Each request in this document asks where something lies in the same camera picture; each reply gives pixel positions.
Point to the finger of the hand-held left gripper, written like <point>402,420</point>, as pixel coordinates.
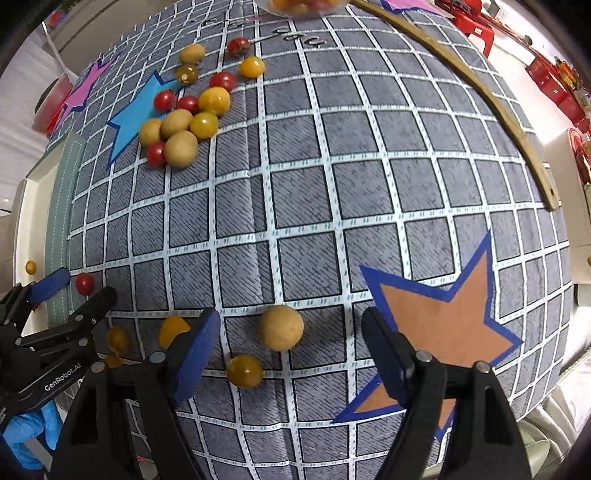
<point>94,310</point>
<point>51,284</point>

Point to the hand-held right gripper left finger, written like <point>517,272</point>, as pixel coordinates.
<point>196,357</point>

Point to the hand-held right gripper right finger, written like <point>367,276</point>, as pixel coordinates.
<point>385,357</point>

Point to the yellow cherry tomato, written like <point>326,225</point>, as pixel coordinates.
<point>117,339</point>
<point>113,361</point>
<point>204,124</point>
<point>171,328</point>
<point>214,100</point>
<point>244,370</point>
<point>252,67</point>
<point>30,266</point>

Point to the red cherry tomato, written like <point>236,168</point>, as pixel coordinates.
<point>165,100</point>
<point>223,81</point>
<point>156,153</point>
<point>238,46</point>
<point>84,283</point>
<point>188,104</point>

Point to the white tray with grey rim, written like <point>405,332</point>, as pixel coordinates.
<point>64,207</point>

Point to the brown longan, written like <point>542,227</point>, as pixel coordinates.
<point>176,122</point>
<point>181,148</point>
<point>150,131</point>
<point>192,53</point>
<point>281,328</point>

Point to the yellow-green cherry tomato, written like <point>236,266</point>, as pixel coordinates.
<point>187,74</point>

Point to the person's left hand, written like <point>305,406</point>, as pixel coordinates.
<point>30,431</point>

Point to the grey checked star-print tablecloth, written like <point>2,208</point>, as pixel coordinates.
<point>323,207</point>

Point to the red plastic bowl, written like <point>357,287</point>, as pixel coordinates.
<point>53,99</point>

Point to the curved wooden strip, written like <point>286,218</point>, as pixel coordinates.
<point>548,194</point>

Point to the row of red boxes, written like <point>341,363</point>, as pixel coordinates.
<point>551,83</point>

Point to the red plastic stool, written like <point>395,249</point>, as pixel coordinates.
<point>475,27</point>

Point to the clear plastic bowl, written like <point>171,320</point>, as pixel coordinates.
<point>300,11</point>

